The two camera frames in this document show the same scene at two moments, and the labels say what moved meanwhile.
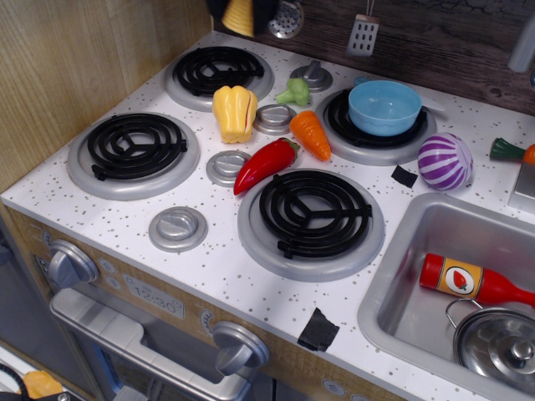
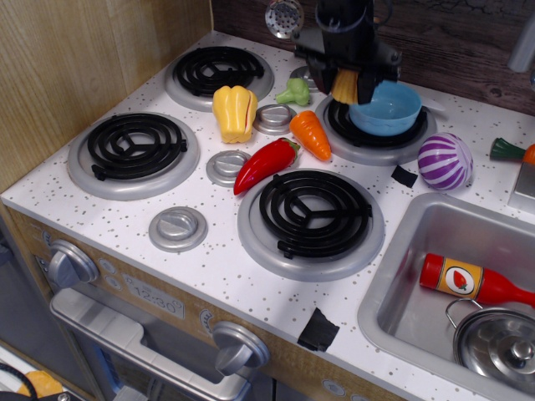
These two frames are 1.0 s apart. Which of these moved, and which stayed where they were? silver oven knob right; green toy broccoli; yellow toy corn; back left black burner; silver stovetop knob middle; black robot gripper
Moved: black robot gripper; yellow toy corn
Stayed: silver oven knob right; green toy broccoli; silver stovetop knob middle; back left black burner
